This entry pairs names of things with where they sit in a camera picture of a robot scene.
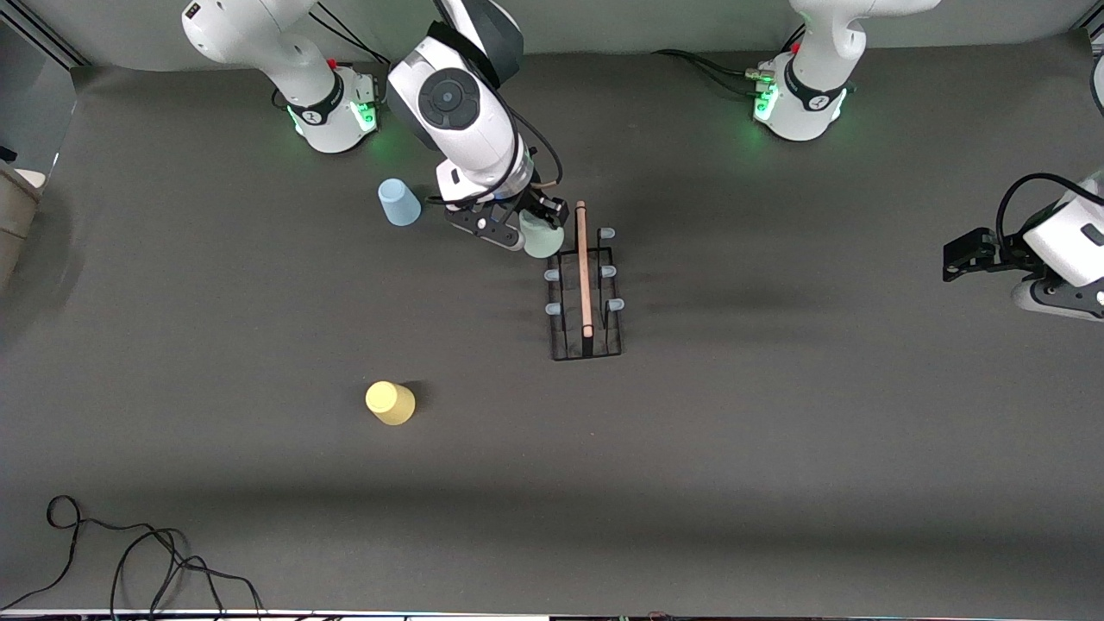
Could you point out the beige container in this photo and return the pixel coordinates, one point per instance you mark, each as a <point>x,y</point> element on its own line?
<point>19,216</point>

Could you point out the light blue plastic cup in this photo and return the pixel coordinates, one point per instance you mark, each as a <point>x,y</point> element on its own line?
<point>399,205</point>

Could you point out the dark grey table mat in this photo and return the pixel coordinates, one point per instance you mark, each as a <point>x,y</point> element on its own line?
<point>776,431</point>

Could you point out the light green plastic cup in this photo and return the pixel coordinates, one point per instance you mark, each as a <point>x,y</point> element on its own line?
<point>543,243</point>

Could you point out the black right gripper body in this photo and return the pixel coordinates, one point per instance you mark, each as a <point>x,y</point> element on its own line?
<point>528,203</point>

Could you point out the dark metal frame rail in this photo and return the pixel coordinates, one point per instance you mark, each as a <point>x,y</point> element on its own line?
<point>1095,33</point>
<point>52,37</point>

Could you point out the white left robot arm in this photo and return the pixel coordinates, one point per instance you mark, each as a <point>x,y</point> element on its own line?
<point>811,95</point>

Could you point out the yellow plastic cup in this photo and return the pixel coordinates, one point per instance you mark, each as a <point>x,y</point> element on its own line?
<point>391,404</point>

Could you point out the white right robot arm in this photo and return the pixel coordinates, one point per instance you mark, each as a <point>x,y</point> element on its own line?
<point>466,112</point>

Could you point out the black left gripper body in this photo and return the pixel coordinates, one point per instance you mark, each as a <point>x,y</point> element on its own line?
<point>1006,254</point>

